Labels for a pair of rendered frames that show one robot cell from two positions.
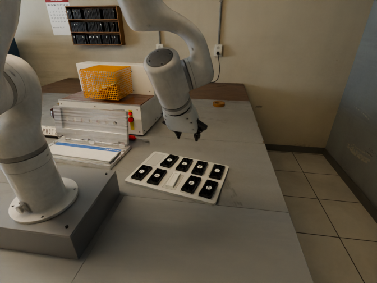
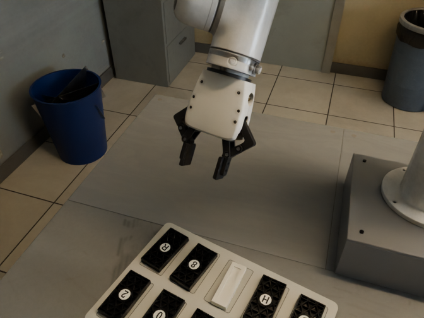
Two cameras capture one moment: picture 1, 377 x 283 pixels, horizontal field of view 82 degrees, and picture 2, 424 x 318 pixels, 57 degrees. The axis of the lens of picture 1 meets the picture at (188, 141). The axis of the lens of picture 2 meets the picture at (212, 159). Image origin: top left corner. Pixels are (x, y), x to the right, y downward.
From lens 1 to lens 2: 1.17 m
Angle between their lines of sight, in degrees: 111
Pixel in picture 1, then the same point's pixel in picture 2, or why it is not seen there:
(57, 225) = (377, 164)
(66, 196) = (397, 191)
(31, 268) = not seen: hidden behind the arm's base
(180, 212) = (223, 221)
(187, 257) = not seen: hidden behind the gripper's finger
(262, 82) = not seen: outside the picture
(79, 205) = (368, 182)
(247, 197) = (106, 231)
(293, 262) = (119, 154)
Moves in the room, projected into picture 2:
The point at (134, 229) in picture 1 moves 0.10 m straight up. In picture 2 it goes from (289, 205) to (294, 175)
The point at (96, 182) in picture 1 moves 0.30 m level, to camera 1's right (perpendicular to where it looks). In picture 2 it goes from (367, 215) to (218, 196)
